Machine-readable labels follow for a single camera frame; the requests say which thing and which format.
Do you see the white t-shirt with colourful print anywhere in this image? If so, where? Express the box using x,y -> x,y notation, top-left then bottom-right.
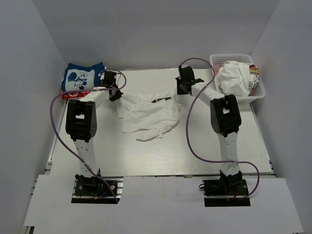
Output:
215,60 -> 260,97

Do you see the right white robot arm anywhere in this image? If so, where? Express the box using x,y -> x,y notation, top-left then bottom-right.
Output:
176,66 -> 242,195

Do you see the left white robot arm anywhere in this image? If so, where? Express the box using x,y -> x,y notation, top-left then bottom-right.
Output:
65,70 -> 123,177

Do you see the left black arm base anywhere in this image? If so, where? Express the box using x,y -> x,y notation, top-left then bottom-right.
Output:
71,174 -> 123,204

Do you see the white t-shirt with robot print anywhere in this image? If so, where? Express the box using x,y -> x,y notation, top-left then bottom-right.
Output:
117,90 -> 185,142

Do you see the blue folded Mickey t-shirt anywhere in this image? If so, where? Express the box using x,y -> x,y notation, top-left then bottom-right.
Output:
61,62 -> 105,92

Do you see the white plastic basket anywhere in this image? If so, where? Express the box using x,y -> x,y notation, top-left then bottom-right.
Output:
210,54 -> 266,103

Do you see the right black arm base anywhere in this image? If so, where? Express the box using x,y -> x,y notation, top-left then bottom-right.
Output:
198,180 -> 251,207

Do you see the red folded t-shirt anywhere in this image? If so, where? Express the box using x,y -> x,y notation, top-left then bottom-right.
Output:
61,90 -> 91,99

